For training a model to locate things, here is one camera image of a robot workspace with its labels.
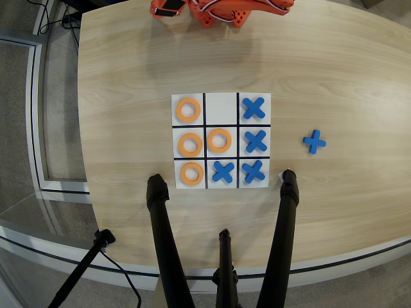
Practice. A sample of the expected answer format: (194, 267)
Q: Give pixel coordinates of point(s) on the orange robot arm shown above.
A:
(237, 6)

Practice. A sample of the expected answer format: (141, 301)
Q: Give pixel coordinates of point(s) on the brown cardboard box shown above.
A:
(372, 2)

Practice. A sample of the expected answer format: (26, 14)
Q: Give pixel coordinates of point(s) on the blue foam cross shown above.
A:
(253, 172)
(256, 141)
(314, 141)
(254, 108)
(223, 172)

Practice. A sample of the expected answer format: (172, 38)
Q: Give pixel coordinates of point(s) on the white tic-tac-toe board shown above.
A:
(221, 109)

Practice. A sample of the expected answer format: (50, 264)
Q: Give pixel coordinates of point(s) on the small white tag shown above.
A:
(280, 175)

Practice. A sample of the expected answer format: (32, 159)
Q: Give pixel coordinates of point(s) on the short black tripod leg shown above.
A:
(226, 272)

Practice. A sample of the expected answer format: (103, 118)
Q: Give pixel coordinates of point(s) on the thin black stand pole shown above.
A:
(83, 266)

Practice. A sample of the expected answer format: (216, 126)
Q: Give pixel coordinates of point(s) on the grey metal floor frame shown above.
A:
(32, 112)

